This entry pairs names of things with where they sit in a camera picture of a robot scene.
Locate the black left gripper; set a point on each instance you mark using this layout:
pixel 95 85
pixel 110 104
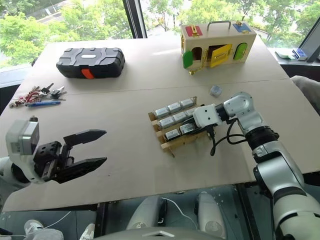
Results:
pixel 50 156

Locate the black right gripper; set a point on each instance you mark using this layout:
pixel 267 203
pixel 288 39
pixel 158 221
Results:
pixel 194 122

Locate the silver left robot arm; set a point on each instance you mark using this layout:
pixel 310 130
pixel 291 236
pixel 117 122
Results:
pixel 5 167

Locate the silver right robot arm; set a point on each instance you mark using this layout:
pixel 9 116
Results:
pixel 282 175

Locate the wooden rack of padlocks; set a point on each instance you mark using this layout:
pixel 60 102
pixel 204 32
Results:
pixel 175 145

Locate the blue pen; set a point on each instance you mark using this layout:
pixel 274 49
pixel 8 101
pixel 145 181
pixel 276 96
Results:
pixel 42 103

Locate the black-headed key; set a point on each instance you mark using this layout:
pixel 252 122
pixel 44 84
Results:
pixel 55 93
pixel 47 88

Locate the black table leg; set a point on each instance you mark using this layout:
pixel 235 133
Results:
pixel 246 212
pixel 102 220

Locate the white sneaker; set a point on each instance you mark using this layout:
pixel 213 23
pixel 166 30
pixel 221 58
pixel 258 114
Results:
pixel 88 232
pixel 32 226

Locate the silver key bunch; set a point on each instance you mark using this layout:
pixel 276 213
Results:
pixel 17 102

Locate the silver rounded robot leg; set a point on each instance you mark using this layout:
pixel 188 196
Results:
pixel 147 212
pixel 210 215

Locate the wooden lock activity box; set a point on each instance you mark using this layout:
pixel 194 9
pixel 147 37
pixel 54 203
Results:
pixel 220 40

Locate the grey trouser leg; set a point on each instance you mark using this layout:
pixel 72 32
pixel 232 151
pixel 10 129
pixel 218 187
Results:
pixel 47 235

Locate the black case with orange latch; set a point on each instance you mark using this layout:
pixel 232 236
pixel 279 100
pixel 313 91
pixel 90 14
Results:
pixel 91 60

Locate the grey robot torso edge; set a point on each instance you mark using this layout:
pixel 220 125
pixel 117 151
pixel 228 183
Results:
pixel 150 235

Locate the blue white small box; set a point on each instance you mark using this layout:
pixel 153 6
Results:
pixel 299 54

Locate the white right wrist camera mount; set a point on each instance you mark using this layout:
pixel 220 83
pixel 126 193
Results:
pixel 206 115

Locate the black window frame post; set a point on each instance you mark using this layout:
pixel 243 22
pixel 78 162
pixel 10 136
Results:
pixel 135 17

